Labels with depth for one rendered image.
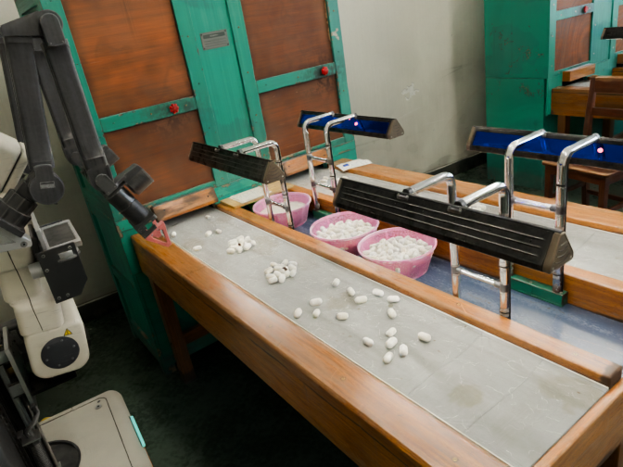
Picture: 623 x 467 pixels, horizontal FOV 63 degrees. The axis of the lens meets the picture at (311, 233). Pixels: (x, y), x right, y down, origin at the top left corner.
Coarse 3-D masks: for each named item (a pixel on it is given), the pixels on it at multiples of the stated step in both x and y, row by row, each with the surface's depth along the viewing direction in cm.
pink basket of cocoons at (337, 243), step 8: (328, 216) 206; (336, 216) 207; (352, 216) 206; (360, 216) 204; (312, 224) 200; (320, 224) 203; (328, 224) 206; (376, 224) 190; (312, 232) 197; (368, 232) 185; (320, 240) 188; (328, 240) 185; (336, 240) 183; (344, 240) 183; (352, 240) 184; (360, 240) 185; (352, 248) 187
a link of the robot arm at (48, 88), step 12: (36, 48) 151; (36, 60) 154; (48, 72) 157; (48, 84) 158; (48, 96) 159; (48, 108) 162; (60, 108) 161; (60, 120) 162; (60, 132) 163; (72, 144) 165
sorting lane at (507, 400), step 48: (192, 240) 212; (288, 288) 162; (336, 288) 158; (384, 288) 153; (336, 336) 135; (384, 336) 131; (432, 336) 128; (480, 336) 125; (432, 384) 113; (480, 384) 111; (528, 384) 108; (576, 384) 106; (480, 432) 99; (528, 432) 97
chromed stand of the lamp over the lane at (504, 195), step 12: (432, 180) 122; (444, 180) 124; (408, 192) 118; (420, 192) 120; (480, 192) 110; (492, 192) 111; (504, 192) 114; (456, 204) 107; (468, 204) 107; (504, 204) 116; (504, 216) 117; (456, 252) 134; (456, 264) 136; (504, 264) 122; (456, 276) 137; (468, 276) 134; (480, 276) 131; (504, 276) 123; (456, 288) 139; (504, 288) 125; (504, 300) 126; (504, 312) 128
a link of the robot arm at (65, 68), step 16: (48, 16) 114; (48, 32) 115; (48, 48) 118; (64, 48) 120; (48, 64) 121; (64, 64) 121; (64, 80) 122; (64, 96) 123; (80, 96) 125; (80, 112) 126; (80, 128) 127; (80, 144) 128; (96, 144) 130; (96, 160) 130; (112, 176) 133
